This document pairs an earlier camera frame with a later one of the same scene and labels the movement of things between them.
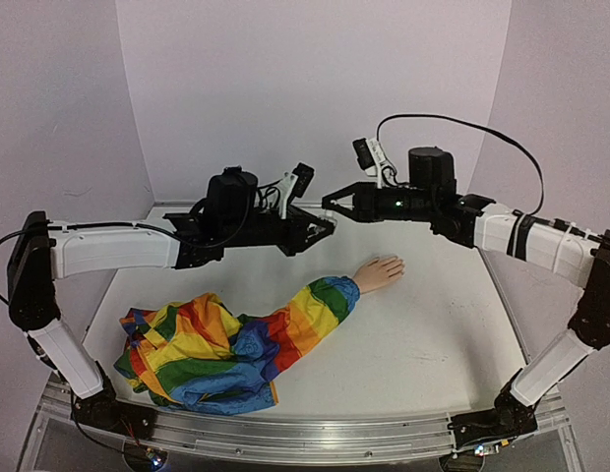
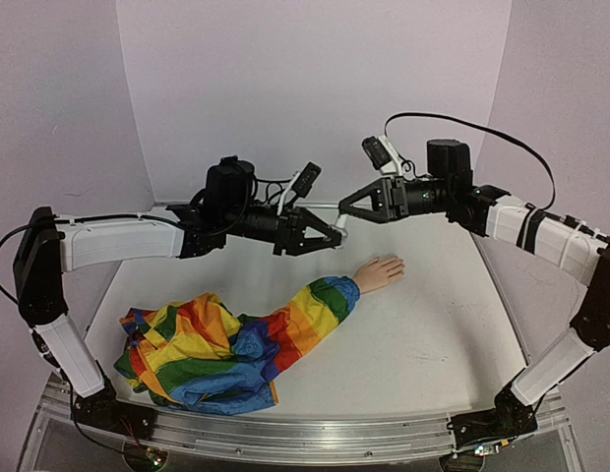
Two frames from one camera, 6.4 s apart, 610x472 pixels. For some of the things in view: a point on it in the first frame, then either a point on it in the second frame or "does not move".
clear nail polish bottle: (331, 218) → (344, 234)
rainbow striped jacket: (195, 354) does not move
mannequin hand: (378, 271) does not move
